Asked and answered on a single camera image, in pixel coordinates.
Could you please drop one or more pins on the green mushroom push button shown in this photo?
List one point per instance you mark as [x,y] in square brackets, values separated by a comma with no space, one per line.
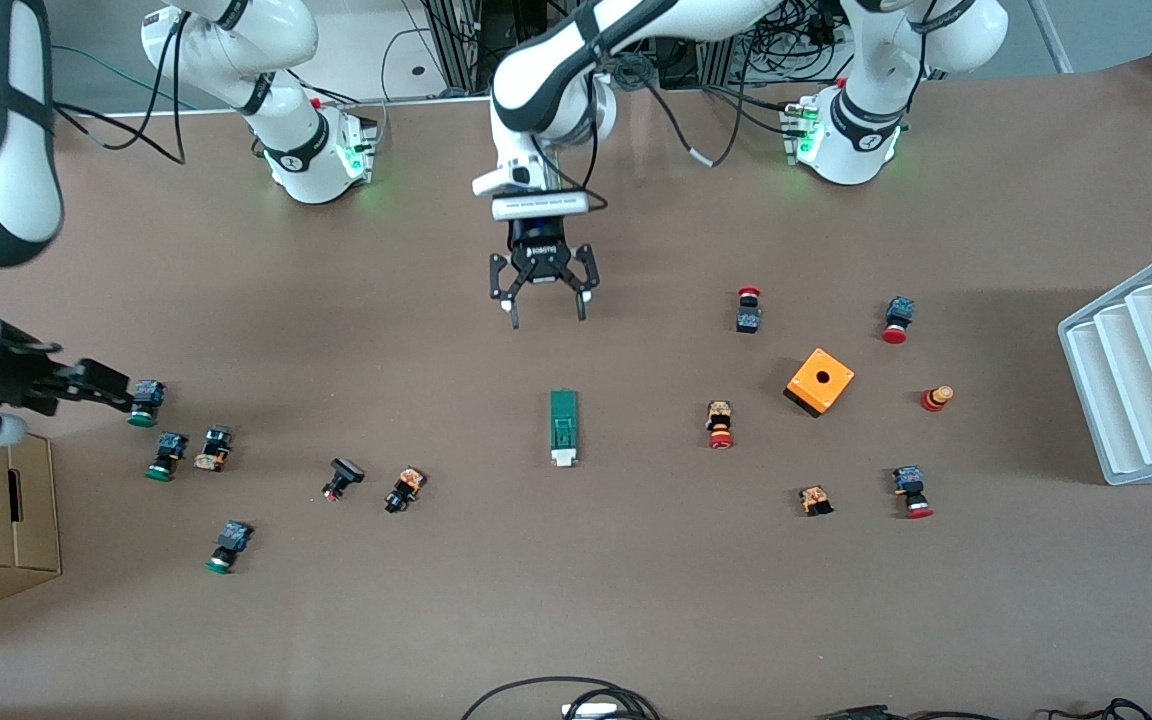
[148,404]
[167,455]
[229,546]

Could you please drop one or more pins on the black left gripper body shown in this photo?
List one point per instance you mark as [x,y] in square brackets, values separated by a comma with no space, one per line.
[537,240]

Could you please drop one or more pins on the orange button enclosure box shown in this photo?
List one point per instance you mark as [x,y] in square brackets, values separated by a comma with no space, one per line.
[820,382]

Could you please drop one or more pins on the white ribbed plastic tray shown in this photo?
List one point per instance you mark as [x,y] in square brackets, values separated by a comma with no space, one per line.
[1146,380]

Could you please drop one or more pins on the red button black block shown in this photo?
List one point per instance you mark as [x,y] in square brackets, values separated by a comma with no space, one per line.
[748,312]

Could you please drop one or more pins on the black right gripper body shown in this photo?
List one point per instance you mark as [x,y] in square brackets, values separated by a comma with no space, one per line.
[18,384]

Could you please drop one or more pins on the red mushroom button blue block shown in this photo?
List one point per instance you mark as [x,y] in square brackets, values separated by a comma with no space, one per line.
[898,320]
[912,492]

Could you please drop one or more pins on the green rectangular connector block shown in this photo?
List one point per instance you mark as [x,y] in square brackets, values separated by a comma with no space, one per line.
[563,420]

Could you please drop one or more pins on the brown paper table cover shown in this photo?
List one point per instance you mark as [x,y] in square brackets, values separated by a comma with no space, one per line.
[576,600]

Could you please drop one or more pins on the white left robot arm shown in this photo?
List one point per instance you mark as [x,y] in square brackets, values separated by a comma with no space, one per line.
[546,90]

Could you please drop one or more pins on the orange contact block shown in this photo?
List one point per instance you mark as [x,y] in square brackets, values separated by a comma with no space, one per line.
[815,500]

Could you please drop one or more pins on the white board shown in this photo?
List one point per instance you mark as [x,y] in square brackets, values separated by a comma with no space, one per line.
[398,55]

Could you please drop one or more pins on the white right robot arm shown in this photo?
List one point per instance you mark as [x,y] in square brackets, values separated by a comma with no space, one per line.
[311,170]

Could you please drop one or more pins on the red orange knob cap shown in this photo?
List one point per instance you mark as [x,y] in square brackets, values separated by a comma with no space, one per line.
[936,398]

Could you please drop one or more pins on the red button orange block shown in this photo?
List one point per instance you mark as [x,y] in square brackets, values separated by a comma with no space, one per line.
[720,424]

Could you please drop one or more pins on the black square flat push button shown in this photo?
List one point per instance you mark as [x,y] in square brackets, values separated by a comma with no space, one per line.
[342,478]

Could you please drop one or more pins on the white plug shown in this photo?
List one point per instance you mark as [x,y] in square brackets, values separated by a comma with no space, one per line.
[591,711]

